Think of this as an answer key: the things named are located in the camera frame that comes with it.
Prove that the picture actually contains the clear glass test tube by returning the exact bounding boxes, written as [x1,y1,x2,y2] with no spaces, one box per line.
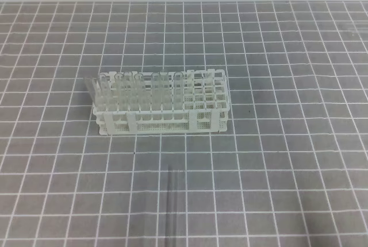
[164,165,179,247]

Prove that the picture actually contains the white plastic test tube rack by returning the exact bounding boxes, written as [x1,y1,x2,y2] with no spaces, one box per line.
[93,69,230,136]

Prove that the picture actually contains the leaning clear test tube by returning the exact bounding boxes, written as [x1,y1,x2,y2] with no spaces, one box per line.
[84,77,98,105]

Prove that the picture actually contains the grey grid tablecloth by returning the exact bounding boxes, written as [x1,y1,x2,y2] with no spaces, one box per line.
[1,1,367,246]

